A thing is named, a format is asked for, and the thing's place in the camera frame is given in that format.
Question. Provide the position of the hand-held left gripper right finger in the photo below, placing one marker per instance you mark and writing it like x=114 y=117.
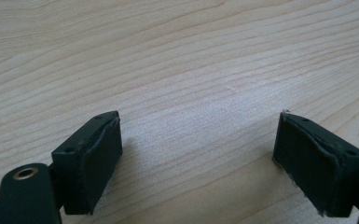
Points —
x=317 y=168

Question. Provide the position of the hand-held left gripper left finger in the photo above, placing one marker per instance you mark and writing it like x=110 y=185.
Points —
x=87 y=161

